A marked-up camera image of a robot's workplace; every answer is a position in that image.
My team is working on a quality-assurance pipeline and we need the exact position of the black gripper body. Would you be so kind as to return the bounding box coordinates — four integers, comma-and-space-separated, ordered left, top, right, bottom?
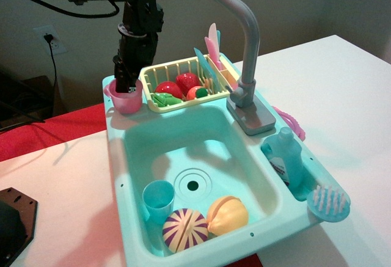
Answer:
113, 23, 158, 77

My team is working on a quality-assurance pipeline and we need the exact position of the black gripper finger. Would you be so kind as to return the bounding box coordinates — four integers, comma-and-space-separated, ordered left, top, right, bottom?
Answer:
114, 61, 126, 93
124, 71, 138, 93

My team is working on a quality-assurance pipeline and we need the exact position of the pink plastic cup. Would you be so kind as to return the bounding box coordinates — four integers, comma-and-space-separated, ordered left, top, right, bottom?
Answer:
103, 79, 143, 114

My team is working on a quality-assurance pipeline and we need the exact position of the blue plastic cup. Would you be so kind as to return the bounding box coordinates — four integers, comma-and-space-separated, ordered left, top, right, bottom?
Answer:
142, 180, 175, 225

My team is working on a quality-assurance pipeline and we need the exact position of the teal toy sink unit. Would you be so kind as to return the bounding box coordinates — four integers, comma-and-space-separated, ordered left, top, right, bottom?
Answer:
104, 88, 344, 266

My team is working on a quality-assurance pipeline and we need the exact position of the red toy tomato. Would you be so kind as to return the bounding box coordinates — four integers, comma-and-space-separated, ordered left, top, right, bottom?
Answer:
155, 81, 183, 99

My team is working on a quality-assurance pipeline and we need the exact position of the green toy vegetable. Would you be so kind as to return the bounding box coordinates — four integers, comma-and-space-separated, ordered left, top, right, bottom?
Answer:
152, 92, 183, 108

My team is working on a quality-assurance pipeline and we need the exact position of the yellow dish rack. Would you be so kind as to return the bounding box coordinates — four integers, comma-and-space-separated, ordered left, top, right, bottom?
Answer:
140, 55, 239, 113

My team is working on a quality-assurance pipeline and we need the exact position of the red toy strawberry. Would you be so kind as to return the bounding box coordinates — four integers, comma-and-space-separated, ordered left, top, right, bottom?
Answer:
175, 72, 200, 96

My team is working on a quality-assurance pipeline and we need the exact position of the orange toy fruit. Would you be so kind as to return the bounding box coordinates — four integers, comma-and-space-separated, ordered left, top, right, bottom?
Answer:
186, 86, 208, 101

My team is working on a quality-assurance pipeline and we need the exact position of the blue toy cutting board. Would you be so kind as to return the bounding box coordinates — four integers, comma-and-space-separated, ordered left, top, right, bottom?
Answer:
194, 48, 221, 92

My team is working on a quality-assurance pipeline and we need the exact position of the pink toy knife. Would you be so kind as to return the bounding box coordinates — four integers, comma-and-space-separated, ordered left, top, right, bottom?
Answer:
204, 23, 224, 71

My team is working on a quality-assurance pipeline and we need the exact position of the red cloth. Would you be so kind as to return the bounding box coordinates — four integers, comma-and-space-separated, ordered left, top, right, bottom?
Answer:
1, 104, 106, 161

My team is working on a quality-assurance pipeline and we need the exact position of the teal toy utensil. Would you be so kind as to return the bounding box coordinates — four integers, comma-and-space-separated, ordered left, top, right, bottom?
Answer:
216, 30, 221, 49

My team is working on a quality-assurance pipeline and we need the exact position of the grey toy faucet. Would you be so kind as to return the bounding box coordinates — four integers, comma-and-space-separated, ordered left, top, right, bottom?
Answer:
215, 0, 276, 136

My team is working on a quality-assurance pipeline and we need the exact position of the purple striped toy ball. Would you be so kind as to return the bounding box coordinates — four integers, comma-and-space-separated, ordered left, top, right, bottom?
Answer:
162, 208, 208, 253

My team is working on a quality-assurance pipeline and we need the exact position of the yellow toy lemon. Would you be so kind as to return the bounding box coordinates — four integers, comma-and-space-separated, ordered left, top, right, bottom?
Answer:
206, 196, 249, 236

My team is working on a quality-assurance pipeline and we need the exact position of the blue dish soap bottle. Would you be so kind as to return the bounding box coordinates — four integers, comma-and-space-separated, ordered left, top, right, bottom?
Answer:
260, 127, 304, 191

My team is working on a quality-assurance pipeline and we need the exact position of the blue scrub brush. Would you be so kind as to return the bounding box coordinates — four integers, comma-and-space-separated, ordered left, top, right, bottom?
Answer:
307, 185, 351, 223

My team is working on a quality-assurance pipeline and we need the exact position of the white wall outlet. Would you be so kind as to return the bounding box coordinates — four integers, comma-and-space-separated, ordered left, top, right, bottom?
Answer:
33, 25, 67, 56

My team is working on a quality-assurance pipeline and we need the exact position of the black power cable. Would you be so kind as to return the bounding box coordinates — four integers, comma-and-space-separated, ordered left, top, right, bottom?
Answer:
0, 34, 59, 133

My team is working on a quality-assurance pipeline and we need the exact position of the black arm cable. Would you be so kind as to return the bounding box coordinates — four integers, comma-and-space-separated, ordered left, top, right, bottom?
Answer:
18, 0, 120, 19

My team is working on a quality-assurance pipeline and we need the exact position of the pink toy handle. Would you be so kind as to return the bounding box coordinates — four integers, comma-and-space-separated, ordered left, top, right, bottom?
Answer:
272, 106, 306, 141

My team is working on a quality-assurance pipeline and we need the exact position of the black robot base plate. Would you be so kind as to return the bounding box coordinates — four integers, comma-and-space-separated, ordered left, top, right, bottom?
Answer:
1, 187, 38, 266

